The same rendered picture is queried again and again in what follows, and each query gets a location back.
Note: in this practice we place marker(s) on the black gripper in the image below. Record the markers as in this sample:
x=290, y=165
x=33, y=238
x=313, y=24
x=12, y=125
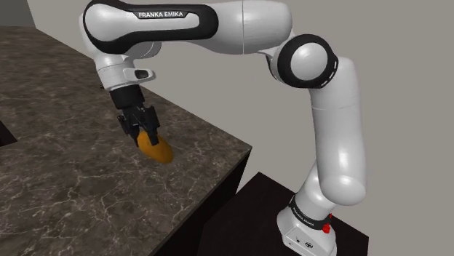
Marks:
x=127, y=97

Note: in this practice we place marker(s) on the orange oval potato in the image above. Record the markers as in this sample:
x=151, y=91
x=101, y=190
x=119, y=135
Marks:
x=159, y=150

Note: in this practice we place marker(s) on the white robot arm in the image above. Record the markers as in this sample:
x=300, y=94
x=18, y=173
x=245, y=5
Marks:
x=333, y=134

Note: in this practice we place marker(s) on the dark robot stand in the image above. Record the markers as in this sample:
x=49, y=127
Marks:
x=248, y=220

